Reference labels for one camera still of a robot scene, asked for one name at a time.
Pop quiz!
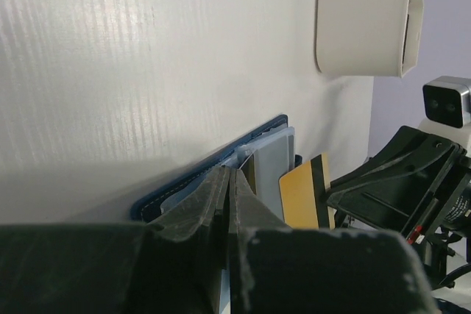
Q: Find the blue leather card holder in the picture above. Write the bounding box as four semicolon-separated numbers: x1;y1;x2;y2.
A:
130;114;302;223

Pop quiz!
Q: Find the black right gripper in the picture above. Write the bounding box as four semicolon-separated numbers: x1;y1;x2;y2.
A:
326;126;470;289

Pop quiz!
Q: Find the gold striped credit card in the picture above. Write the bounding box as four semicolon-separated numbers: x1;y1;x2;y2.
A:
279;153;335;229

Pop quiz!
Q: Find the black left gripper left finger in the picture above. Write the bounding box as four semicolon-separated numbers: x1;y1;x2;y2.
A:
1;167;230;313

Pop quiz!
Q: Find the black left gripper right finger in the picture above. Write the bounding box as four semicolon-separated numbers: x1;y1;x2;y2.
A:
228;170;439;313

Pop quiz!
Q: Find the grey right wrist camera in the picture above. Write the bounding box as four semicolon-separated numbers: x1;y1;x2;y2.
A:
422;76;470;129

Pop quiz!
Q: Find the white plastic card tray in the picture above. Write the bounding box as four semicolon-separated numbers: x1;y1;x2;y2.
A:
316;0;424;77

